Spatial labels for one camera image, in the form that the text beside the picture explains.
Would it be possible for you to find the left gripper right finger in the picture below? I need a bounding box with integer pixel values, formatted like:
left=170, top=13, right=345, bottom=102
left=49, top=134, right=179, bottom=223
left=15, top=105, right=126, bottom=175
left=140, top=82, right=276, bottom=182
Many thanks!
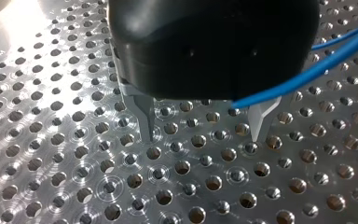
left=247, top=96, right=282, bottom=144

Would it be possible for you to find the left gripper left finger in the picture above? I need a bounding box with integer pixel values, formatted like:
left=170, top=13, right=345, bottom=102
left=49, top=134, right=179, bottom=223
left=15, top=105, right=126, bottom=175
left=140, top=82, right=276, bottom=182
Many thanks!
left=118, top=81, right=157, bottom=144

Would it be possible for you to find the blue cable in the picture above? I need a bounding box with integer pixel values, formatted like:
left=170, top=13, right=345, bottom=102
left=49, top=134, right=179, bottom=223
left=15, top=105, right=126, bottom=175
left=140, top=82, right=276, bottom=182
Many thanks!
left=230, top=17, right=358, bottom=110

